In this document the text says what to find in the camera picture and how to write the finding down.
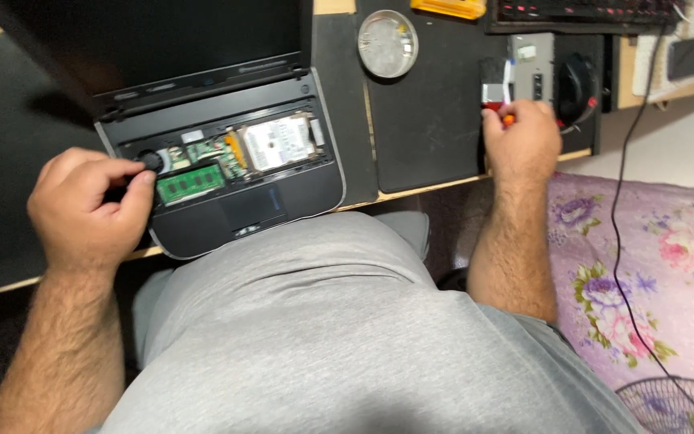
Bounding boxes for person's left hand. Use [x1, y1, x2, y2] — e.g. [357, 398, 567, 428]
[27, 147, 159, 276]

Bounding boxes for person's right hand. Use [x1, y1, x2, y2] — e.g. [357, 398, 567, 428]
[481, 99, 563, 182]

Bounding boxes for orange red screwdriver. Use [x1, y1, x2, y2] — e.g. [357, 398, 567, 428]
[482, 101, 516, 128]

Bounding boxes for black tool handle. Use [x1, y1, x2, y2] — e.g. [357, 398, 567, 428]
[103, 151, 165, 203]

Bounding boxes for black silver small component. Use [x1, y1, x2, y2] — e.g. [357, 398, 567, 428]
[480, 57, 515, 111]

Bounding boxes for black computer mouse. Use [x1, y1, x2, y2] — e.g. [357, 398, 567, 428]
[557, 52, 600, 126]

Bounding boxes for grey metal laptop part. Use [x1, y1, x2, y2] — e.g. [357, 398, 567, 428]
[506, 33, 556, 104]

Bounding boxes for large black desk mat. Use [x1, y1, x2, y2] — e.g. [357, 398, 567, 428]
[0, 33, 161, 290]

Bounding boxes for black square mat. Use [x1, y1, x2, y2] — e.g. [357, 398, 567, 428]
[356, 0, 507, 194]

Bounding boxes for green memory module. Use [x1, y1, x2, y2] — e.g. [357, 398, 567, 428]
[156, 163, 227, 207]

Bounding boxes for black keyboard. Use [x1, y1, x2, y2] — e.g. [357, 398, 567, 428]
[484, 0, 685, 35]

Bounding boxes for white cloth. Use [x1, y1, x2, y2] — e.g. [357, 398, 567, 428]
[631, 12, 694, 102]

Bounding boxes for grey shorts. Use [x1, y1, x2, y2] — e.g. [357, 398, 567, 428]
[374, 210, 431, 262]

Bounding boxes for yellow box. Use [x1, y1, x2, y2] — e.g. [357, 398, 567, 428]
[410, 0, 488, 20]

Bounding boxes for black opened laptop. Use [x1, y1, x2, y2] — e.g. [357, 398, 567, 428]
[0, 0, 348, 261]

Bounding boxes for round clear screw dish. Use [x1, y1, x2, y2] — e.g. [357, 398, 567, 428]
[357, 10, 419, 80]

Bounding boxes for floral purple bedsheet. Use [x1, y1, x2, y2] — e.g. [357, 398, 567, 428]
[543, 172, 694, 434]

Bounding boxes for narrow black mat strip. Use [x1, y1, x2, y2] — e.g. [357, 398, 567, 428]
[312, 12, 379, 207]

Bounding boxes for dark smartphone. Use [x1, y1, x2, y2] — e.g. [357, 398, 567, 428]
[667, 34, 694, 82]

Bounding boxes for silver hard drive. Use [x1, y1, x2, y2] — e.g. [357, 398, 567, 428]
[240, 113, 316, 174]

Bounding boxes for grey shirt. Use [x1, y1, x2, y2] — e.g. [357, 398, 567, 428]
[85, 211, 646, 434]

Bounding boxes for black cable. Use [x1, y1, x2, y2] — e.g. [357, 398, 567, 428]
[610, 24, 694, 434]

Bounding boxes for wire fan guard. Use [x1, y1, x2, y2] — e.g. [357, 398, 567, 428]
[615, 375, 694, 434]

